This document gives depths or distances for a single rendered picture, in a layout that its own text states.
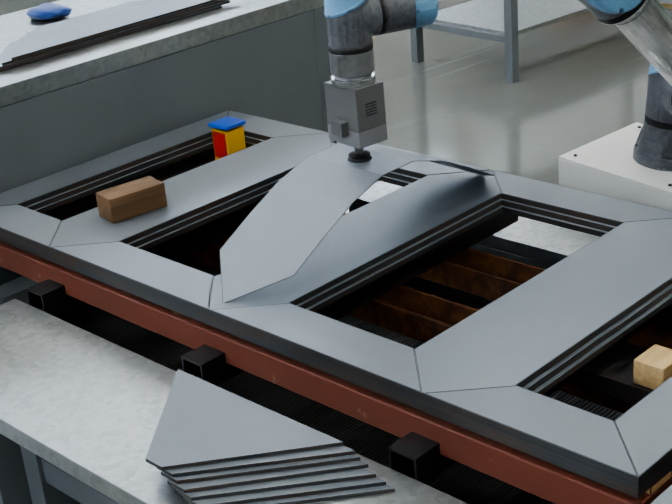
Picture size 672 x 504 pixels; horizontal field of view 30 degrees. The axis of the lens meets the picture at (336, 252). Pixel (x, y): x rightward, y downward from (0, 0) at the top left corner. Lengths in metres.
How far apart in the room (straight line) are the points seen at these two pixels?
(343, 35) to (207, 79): 0.96
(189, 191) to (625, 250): 0.89
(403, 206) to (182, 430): 0.74
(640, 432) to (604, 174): 1.12
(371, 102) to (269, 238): 0.29
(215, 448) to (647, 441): 0.58
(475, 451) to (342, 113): 0.70
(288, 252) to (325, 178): 0.17
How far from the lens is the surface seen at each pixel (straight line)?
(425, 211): 2.31
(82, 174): 2.70
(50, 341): 2.22
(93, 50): 2.87
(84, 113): 2.80
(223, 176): 2.58
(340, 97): 2.13
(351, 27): 2.08
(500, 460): 1.69
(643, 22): 2.38
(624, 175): 2.66
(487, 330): 1.88
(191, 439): 1.79
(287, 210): 2.11
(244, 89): 3.08
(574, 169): 2.72
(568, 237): 2.60
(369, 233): 2.23
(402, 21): 2.12
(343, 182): 2.12
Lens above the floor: 1.72
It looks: 24 degrees down
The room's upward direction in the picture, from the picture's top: 5 degrees counter-clockwise
